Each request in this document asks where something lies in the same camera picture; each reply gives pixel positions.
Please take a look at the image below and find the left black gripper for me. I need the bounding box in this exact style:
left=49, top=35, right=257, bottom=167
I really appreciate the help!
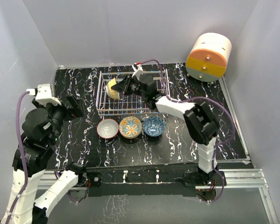
left=34, top=93, right=84, bottom=144

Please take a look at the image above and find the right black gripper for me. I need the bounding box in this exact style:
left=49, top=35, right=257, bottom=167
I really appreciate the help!
left=112, top=74, right=148, bottom=99

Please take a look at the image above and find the yellow dotted sun bowl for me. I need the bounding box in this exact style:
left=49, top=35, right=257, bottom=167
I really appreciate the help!
left=106, top=78, right=120, bottom=100

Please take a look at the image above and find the blue white patterned bowl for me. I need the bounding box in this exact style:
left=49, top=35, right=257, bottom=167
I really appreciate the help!
left=143, top=116, right=166, bottom=137

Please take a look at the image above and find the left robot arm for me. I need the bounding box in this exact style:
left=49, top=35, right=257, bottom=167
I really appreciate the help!
left=0, top=94, right=87, bottom=224

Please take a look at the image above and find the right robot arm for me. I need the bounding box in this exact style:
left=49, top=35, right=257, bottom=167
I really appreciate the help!
left=107, top=75, right=219, bottom=185

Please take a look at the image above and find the red rimmed patterned bowl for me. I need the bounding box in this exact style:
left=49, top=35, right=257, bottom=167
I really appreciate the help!
left=97, top=119, right=119, bottom=139

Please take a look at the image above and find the orange blue floral bowl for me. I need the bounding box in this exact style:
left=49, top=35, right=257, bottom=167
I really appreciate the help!
left=119, top=116, right=142, bottom=139

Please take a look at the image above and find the round pastel drawer cabinet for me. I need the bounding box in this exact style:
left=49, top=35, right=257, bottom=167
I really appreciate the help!
left=185, top=33, right=232, bottom=83

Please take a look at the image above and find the white wire dish rack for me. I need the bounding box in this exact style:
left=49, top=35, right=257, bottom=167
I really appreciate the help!
left=96, top=69, right=170, bottom=117

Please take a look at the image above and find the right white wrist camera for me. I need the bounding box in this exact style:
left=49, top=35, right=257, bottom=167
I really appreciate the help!
left=132, top=62, right=144, bottom=79

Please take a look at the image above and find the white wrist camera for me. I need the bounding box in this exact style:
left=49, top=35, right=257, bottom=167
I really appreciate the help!
left=26, top=84, right=61, bottom=106
left=132, top=62, right=144, bottom=79

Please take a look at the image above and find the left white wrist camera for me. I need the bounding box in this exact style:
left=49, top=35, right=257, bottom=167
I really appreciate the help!
left=26, top=84, right=61, bottom=106

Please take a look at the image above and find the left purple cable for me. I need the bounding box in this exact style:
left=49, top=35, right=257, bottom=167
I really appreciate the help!
left=1, top=91, right=37, bottom=224

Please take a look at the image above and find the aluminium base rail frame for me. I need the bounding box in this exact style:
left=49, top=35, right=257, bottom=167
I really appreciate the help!
left=32, top=77, right=280, bottom=224

